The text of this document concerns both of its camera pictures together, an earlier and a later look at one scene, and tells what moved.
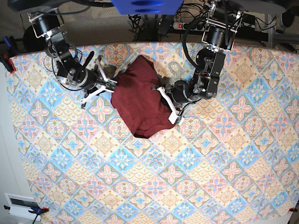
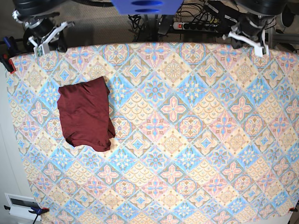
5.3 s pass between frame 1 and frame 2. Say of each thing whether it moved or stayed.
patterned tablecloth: stayed
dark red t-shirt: moved
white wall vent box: stayed
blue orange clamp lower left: stayed
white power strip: stayed
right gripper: moved
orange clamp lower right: stayed
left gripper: moved
